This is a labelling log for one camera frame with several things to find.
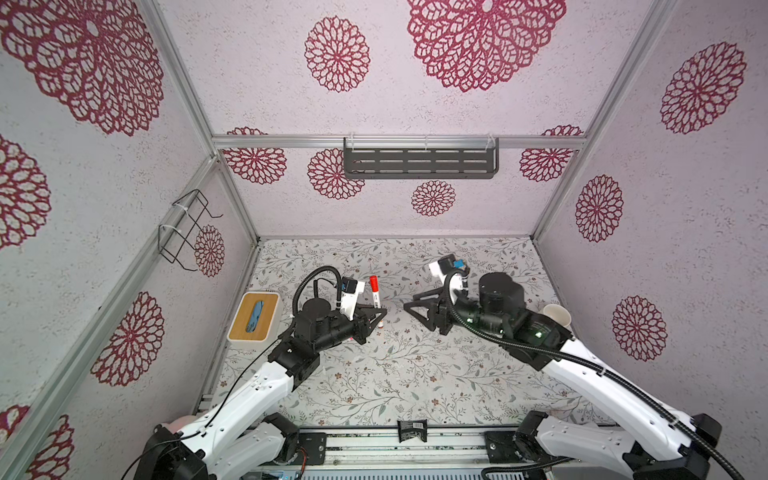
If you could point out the wooden lid tissue box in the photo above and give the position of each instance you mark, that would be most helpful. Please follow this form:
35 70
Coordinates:
256 321

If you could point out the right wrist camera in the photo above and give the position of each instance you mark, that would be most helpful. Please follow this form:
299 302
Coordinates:
441 268

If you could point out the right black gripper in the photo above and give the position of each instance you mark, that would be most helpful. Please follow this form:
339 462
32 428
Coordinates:
436 314

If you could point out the black wire wall rack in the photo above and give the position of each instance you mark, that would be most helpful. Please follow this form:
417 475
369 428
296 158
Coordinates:
173 238

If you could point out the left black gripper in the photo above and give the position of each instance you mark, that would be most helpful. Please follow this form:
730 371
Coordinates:
361 318

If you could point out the white marker pen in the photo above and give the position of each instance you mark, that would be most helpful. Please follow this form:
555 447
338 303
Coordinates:
374 283

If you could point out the pink plush toy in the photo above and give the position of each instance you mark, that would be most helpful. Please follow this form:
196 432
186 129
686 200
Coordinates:
178 424

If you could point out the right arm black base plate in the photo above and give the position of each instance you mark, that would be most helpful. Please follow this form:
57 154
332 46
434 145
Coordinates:
506 446

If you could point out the dark grey wall shelf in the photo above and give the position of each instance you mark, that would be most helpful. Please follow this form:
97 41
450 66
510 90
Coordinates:
421 163

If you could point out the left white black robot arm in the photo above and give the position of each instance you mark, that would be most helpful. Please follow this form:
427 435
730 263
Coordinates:
244 432

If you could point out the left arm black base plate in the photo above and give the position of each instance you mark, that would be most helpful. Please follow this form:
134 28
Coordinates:
308 449

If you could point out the white ceramic mug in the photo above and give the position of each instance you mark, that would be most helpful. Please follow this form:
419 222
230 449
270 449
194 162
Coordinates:
558 313

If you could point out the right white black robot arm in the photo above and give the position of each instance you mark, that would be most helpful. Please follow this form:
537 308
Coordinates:
651 441

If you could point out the small black clip bracket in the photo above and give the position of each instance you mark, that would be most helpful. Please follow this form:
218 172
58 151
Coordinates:
412 429

